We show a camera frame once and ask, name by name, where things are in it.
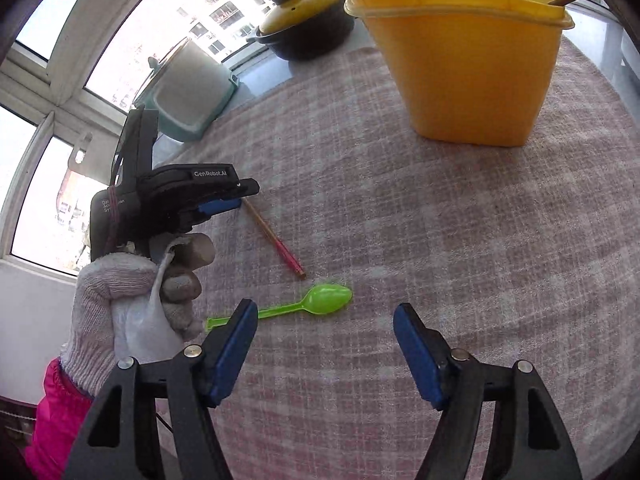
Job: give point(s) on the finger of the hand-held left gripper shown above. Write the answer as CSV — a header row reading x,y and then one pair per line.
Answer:
x,y
240,189
220,205

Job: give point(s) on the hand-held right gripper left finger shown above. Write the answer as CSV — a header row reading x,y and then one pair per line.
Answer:
x,y
232,355

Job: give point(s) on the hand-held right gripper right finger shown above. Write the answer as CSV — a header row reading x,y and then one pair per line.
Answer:
x,y
420,355

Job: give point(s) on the brown wooden chopstick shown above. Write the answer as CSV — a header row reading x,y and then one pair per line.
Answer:
x,y
275,242

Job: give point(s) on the green plastic spoon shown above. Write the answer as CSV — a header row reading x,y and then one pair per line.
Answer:
x,y
325,299

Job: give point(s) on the yellow plastic bin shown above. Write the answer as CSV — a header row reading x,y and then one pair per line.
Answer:
x,y
470,75

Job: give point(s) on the person's left forearm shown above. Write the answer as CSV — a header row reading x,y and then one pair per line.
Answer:
x,y
55,410

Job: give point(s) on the person's left hand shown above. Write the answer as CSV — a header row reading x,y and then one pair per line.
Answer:
x,y
100,310

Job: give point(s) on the white cutting board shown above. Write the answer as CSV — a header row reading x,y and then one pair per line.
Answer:
x,y
90,139

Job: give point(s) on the white electric pot teal base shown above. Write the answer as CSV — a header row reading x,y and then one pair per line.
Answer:
x,y
190,90

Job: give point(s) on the pink plaid table cloth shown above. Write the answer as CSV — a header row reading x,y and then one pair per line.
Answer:
x,y
400,235

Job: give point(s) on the black clay pot yellow lid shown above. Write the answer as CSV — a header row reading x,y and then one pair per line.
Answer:
x,y
300,7

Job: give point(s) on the white window frame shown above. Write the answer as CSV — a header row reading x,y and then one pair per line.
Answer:
x,y
75,35

